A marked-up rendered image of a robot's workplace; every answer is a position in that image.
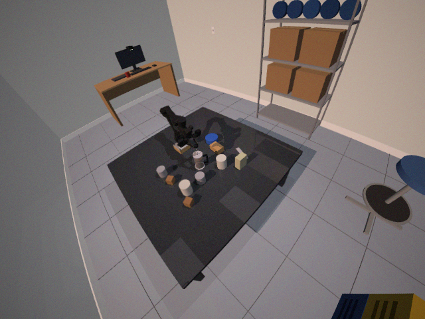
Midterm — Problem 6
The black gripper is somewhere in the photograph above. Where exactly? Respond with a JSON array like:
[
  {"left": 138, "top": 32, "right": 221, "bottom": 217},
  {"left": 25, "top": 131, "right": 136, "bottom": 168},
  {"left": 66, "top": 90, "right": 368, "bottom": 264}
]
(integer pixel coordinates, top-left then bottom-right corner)
[{"left": 178, "top": 128, "right": 201, "bottom": 148}]

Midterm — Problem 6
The blue short cylinder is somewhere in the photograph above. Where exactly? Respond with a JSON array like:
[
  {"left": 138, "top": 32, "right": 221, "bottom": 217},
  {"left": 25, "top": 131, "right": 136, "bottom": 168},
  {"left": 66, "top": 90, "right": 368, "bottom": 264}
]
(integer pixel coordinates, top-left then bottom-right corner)
[{"left": 205, "top": 133, "right": 218, "bottom": 145}]

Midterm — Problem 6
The glass french press coffee maker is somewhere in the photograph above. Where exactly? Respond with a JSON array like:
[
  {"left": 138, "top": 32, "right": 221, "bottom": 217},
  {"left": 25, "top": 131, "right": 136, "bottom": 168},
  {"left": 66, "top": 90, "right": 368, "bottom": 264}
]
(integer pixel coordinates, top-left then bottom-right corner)
[{"left": 193, "top": 144, "right": 209, "bottom": 170}]

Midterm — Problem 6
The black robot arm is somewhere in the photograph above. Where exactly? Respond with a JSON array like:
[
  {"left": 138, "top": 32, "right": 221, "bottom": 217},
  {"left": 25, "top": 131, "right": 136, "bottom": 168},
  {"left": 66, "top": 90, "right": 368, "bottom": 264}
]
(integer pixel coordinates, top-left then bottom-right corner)
[{"left": 160, "top": 106, "right": 193, "bottom": 142}]

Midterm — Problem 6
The beige cylinder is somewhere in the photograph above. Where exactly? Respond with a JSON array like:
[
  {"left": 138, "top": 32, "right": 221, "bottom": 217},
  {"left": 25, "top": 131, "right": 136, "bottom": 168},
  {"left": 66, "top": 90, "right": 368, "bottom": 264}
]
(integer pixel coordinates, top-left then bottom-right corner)
[
  {"left": 216, "top": 154, "right": 227, "bottom": 169},
  {"left": 179, "top": 179, "right": 193, "bottom": 196}
]

